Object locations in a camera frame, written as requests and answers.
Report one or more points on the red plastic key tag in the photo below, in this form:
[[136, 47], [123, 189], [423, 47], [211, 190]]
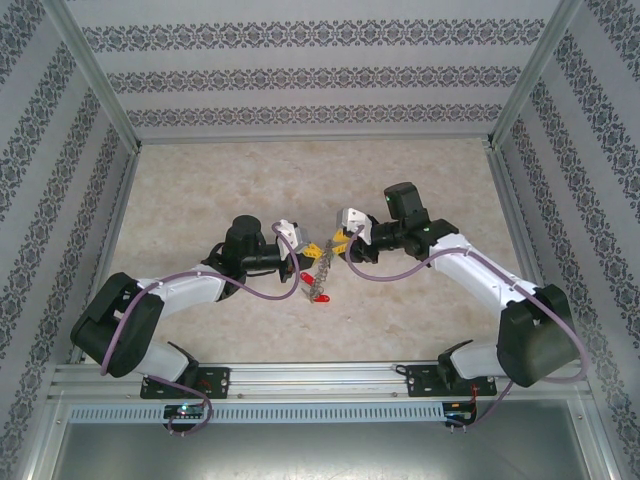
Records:
[[324, 300], [307, 278]]

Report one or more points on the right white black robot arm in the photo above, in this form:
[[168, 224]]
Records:
[[480, 280]]

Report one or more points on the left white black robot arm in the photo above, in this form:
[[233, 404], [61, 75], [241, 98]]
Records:
[[190, 297]]

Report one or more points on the small circuit board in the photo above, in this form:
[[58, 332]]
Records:
[[456, 406], [184, 411]]

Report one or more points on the grey metal sheet panel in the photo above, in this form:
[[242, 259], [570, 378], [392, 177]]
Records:
[[320, 455]]

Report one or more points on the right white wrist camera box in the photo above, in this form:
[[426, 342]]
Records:
[[355, 222]]

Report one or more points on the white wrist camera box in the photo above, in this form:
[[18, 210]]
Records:
[[355, 222], [291, 237]]

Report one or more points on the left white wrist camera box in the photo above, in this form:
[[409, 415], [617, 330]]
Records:
[[291, 237]]

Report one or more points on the aluminium back rail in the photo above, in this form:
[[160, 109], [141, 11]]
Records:
[[315, 138]]

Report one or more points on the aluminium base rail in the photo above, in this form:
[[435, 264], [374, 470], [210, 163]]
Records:
[[320, 380]]

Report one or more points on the aluminium side rail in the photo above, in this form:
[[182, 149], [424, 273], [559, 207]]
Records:
[[525, 250], [106, 250]]

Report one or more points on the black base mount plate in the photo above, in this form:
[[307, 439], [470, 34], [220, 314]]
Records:
[[217, 382], [420, 380]]

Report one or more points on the aluminium frame post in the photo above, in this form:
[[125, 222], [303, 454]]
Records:
[[530, 75], [96, 75]]

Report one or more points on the aluminium frame bar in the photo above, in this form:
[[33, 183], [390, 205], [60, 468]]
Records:
[[595, 450], [45, 450]]

